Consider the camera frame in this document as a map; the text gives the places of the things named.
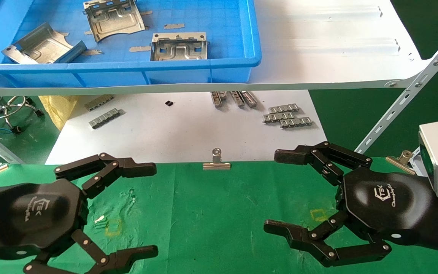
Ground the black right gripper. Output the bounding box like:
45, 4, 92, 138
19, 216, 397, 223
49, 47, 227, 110
263, 142, 434, 267

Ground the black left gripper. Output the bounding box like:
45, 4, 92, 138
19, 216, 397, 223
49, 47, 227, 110
0, 153, 159, 274

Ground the embossed metal plate curved edge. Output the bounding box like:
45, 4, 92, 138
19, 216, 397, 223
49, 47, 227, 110
83, 0, 146, 43

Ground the green table cloth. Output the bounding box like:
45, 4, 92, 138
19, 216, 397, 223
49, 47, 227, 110
0, 158, 438, 274

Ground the silver binder clip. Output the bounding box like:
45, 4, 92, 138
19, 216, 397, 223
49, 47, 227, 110
203, 148, 232, 170

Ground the brass binder clip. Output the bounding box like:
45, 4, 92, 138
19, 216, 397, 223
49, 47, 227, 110
386, 150, 417, 175

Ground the yellow antistatic cloth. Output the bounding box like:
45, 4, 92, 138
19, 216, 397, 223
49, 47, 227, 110
38, 95, 79, 131

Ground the chrome chair base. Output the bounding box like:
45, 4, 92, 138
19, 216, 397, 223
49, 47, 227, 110
0, 96, 45, 134

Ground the white metal shelf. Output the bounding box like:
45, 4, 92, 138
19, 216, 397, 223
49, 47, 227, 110
0, 0, 432, 97

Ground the embossed metal plate flanged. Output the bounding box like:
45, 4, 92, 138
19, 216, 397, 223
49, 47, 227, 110
150, 32, 209, 61

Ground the blue plastic tray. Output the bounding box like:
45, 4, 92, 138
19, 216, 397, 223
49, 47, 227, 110
0, 0, 262, 88

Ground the bent metal plate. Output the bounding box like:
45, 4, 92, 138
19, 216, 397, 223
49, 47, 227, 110
2, 22, 87, 64

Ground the white perforated angle rail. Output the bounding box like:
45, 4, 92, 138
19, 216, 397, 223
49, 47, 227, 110
355, 23, 438, 155

